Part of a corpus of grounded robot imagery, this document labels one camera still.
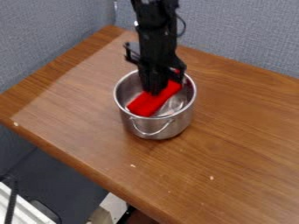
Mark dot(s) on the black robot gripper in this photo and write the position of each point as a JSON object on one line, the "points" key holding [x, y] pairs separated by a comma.
{"points": [[152, 53]]}

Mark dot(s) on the red rectangular block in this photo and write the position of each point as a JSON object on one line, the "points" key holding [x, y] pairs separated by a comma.
{"points": [[142, 103]]}

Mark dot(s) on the stainless steel pot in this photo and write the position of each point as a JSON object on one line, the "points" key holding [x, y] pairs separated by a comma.
{"points": [[155, 117]]}

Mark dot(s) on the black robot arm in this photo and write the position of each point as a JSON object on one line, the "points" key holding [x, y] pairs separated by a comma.
{"points": [[156, 12]]}

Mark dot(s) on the black metal chair frame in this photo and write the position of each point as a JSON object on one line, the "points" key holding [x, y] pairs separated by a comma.
{"points": [[9, 213]]}

